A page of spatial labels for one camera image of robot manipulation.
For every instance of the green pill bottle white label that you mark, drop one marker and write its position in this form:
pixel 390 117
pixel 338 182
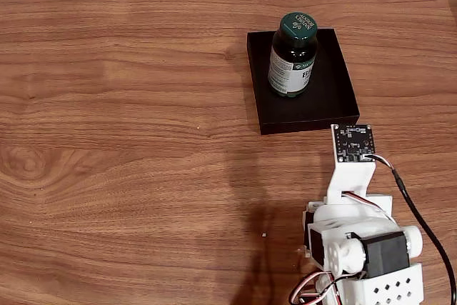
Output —
pixel 298 26

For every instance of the shallow black cardboard box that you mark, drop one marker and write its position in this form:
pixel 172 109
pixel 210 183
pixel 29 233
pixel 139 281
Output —
pixel 321 105

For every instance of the white printed camera mount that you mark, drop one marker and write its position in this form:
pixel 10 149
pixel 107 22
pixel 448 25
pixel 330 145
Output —
pixel 351 180

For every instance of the bare camera circuit board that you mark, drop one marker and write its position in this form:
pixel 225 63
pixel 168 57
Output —
pixel 353 142

